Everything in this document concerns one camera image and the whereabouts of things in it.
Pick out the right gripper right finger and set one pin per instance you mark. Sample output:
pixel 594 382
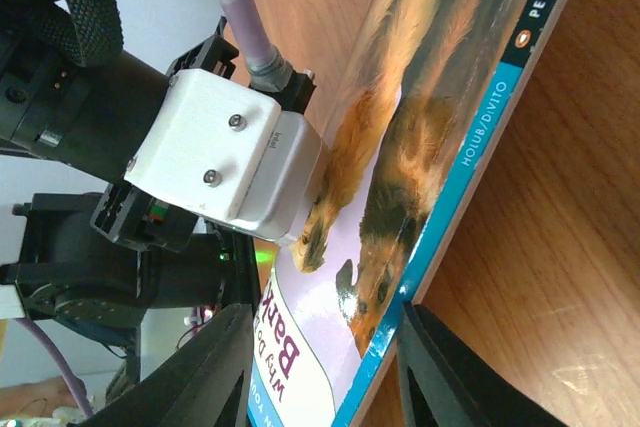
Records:
pixel 443 382

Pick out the dog cover paperback book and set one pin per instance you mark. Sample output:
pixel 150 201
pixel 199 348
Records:
pixel 424 100

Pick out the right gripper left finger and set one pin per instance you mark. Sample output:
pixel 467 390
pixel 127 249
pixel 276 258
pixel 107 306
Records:
pixel 205 383

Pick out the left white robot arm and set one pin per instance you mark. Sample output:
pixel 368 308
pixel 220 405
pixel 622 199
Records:
pixel 70 93

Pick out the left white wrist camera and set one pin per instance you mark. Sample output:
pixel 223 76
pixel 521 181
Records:
pixel 231 155

